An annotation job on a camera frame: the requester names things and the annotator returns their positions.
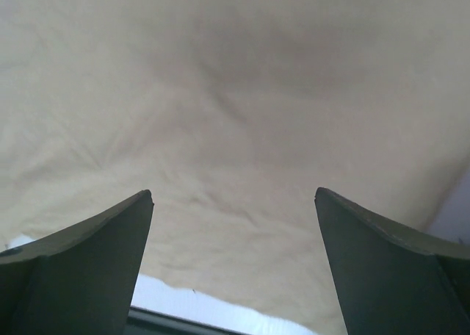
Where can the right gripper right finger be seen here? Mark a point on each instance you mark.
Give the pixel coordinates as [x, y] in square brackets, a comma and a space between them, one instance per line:
[390, 278]

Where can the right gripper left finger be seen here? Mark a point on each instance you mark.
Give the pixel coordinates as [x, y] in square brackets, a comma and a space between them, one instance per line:
[79, 280]

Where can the beige t shirt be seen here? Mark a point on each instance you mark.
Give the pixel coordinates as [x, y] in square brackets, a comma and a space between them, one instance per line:
[232, 113]

